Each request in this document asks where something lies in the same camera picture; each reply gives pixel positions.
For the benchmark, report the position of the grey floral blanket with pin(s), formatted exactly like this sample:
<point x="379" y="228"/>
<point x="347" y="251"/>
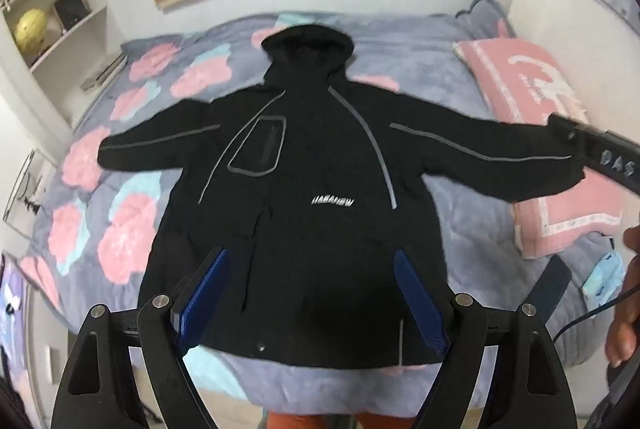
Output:
<point x="425" y="49"/>

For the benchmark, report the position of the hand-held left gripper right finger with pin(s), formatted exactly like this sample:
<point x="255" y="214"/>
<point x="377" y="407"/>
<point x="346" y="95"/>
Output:
<point x="417" y="304"/>

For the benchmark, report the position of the colourful wall poster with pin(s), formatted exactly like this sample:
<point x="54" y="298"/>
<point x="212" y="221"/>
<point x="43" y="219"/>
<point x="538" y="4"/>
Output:
<point x="11" y="314"/>

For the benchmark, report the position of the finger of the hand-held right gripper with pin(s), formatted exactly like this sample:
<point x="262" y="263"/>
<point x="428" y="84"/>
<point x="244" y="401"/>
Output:
<point x="562" y="127"/>

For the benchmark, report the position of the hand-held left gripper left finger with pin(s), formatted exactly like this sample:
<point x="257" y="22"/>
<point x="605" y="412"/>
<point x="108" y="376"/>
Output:
<point x="202" y="299"/>

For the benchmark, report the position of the person's orange pants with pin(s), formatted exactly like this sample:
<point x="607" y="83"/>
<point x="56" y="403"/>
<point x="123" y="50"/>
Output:
<point x="300" y="421"/>

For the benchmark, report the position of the small black frame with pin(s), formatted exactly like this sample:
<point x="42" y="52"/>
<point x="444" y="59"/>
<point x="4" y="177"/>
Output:
<point x="71" y="8"/>

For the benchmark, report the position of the yellow ball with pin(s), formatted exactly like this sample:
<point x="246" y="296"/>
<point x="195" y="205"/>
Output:
<point x="31" y="30"/>

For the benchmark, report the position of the person's right hand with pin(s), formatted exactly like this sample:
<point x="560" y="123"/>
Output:
<point x="625" y="329"/>

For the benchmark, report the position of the pink pillow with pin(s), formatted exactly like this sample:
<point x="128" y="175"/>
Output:
<point x="510" y="74"/>

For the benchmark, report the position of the black hooded jacket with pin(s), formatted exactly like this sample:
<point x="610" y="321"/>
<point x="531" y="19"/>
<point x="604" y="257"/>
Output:
<point x="310" y="159"/>

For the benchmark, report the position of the dark blue flat case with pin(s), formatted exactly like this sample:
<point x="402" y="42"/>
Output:
<point x="549" y="286"/>

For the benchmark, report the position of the blue face mask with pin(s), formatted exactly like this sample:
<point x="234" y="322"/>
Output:
<point x="604" y="276"/>

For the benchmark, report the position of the white sketch poster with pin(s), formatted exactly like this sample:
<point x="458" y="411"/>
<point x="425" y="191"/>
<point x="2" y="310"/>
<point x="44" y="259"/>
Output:
<point x="30" y="191"/>

